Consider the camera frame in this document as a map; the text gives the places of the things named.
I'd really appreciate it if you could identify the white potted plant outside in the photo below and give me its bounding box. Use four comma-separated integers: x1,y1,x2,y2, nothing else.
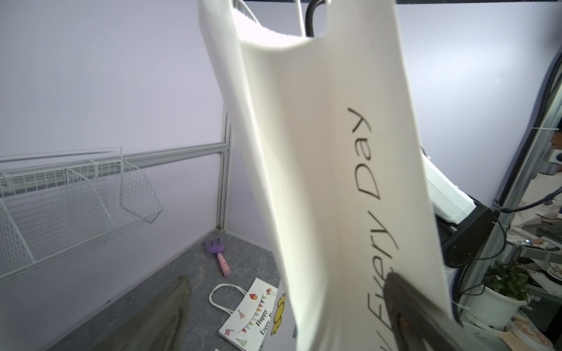
462,262,530,330

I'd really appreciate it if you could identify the small white party paper bag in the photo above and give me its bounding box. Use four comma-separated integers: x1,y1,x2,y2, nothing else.
209,278,278,351

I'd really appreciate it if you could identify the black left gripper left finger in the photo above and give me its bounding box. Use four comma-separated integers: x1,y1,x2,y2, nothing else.
92,276,192,350

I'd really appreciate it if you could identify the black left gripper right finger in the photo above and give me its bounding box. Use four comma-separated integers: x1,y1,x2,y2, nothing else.
383,273,490,351

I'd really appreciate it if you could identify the white wire wall shelf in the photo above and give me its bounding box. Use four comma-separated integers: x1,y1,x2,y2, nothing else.
1,148,163,291

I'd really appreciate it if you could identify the pink purple toy rake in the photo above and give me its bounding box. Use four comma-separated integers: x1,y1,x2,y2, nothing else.
203,238,231,277

